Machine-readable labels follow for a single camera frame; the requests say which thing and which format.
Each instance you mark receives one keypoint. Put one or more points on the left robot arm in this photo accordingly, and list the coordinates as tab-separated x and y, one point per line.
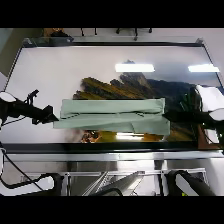
20	108

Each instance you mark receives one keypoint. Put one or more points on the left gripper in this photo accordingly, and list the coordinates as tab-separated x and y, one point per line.
43	115

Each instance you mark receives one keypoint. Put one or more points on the pale green shirt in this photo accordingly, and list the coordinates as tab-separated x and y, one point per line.
113	116

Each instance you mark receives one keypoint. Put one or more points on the silver frame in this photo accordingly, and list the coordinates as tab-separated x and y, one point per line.
110	160

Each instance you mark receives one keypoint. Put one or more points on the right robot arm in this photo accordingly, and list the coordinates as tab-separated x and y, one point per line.
195	116

